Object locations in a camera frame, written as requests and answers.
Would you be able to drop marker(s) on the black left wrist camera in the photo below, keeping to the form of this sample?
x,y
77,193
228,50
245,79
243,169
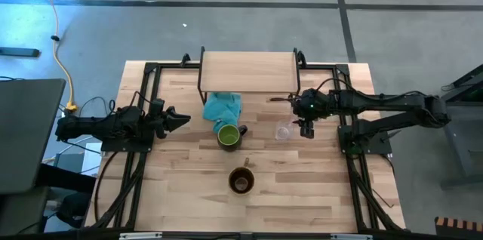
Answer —
x,y
157,106

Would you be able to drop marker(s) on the black metal table frame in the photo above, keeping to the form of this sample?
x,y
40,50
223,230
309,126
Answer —
x,y
151,68

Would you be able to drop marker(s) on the black floor bar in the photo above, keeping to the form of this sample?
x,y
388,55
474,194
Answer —
x,y
19,51

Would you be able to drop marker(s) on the orange black striped box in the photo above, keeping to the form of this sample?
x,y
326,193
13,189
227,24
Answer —
x,y
456,226

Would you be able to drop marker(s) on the blue-green glazed brown mug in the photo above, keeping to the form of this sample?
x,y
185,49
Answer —
x,y
241,183

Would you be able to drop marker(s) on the black mug with green inside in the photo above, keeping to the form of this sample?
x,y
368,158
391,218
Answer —
x,y
229,136

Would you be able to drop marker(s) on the white box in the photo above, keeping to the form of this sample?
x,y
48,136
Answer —
x,y
92,159

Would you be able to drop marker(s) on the teal cloth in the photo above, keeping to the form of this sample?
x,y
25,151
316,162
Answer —
x,y
222,108

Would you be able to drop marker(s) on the wooden shelf with black legs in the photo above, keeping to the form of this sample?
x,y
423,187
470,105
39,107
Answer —
x,y
249,72

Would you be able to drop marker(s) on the black seat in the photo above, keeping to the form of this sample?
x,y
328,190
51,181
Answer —
x,y
64,179

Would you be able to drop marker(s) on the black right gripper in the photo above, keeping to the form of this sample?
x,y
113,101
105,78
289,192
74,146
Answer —
x,y
313,104

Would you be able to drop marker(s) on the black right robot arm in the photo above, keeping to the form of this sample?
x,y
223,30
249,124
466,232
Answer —
x,y
377,101

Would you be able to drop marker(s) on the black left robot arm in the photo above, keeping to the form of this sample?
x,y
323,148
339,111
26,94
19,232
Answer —
x,y
94,125

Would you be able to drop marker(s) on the white table bracket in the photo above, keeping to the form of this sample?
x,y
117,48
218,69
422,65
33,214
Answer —
x,y
140,236
351,236

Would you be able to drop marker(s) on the clear glass cup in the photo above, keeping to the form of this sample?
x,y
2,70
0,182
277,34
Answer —
x,y
283,132

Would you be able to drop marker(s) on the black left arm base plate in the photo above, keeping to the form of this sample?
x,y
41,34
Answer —
x,y
124,146

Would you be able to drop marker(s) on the grey desk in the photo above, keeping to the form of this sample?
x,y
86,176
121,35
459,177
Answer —
x,y
26,130

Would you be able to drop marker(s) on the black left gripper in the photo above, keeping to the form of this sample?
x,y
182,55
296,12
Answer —
x,y
158,125

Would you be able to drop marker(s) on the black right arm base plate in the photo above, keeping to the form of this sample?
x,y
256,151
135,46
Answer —
x,y
379,143

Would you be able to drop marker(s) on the grey metal table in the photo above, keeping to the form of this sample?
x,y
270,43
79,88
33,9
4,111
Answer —
x,y
464,180

